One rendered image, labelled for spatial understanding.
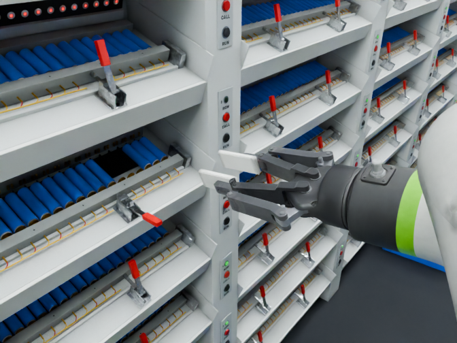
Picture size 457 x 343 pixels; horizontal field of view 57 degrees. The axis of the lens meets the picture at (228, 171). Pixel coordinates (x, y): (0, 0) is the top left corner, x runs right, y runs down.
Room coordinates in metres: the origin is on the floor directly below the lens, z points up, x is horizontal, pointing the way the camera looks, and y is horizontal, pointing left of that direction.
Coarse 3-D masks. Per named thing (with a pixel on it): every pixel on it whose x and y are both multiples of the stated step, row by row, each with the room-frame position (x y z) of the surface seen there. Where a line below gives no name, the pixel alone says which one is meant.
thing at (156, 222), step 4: (132, 204) 0.58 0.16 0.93; (132, 208) 0.57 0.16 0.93; (136, 208) 0.57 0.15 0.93; (136, 212) 0.56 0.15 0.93; (140, 212) 0.56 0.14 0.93; (144, 212) 0.56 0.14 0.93; (144, 216) 0.55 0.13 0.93; (148, 216) 0.55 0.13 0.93; (152, 216) 0.55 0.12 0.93; (148, 220) 0.54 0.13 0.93; (152, 220) 0.54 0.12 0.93; (156, 220) 0.54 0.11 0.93; (160, 220) 0.54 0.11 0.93; (152, 224) 0.54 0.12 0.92; (156, 224) 0.53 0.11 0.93; (160, 224) 0.54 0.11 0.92
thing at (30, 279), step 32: (160, 128) 0.79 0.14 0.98; (192, 160) 0.73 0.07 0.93; (96, 192) 0.61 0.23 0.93; (160, 192) 0.65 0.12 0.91; (192, 192) 0.67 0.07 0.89; (96, 224) 0.55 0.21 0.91; (128, 224) 0.56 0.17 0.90; (32, 256) 0.47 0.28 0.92; (64, 256) 0.48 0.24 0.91; (96, 256) 0.51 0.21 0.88; (0, 288) 0.41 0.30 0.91; (32, 288) 0.43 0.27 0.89; (0, 320) 0.40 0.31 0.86
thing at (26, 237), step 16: (176, 160) 0.71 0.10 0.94; (144, 176) 0.65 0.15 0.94; (160, 176) 0.68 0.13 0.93; (176, 176) 0.69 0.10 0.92; (112, 192) 0.60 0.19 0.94; (128, 192) 0.62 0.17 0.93; (80, 208) 0.55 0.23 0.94; (96, 208) 0.57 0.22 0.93; (48, 224) 0.51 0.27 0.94; (64, 224) 0.52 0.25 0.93; (16, 240) 0.47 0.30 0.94; (32, 240) 0.48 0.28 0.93; (48, 240) 0.49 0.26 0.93; (0, 256) 0.45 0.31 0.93
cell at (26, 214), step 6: (6, 198) 0.54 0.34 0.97; (12, 198) 0.54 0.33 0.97; (18, 198) 0.55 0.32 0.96; (12, 204) 0.53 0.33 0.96; (18, 204) 0.53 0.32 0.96; (24, 204) 0.54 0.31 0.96; (18, 210) 0.53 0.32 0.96; (24, 210) 0.53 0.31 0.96; (30, 210) 0.53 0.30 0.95; (24, 216) 0.52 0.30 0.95; (30, 216) 0.52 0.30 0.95; (24, 222) 0.51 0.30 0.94; (30, 222) 0.51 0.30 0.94
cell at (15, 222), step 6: (0, 198) 0.54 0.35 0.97; (0, 204) 0.53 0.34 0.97; (6, 204) 0.53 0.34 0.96; (0, 210) 0.52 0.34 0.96; (6, 210) 0.52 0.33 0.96; (0, 216) 0.52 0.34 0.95; (6, 216) 0.51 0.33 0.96; (12, 216) 0.51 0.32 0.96; (6, 222) 0.50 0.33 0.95; (12, 222) 0.50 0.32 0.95; (18, 222) 0.50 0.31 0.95; (12, 228) 0.50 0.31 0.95
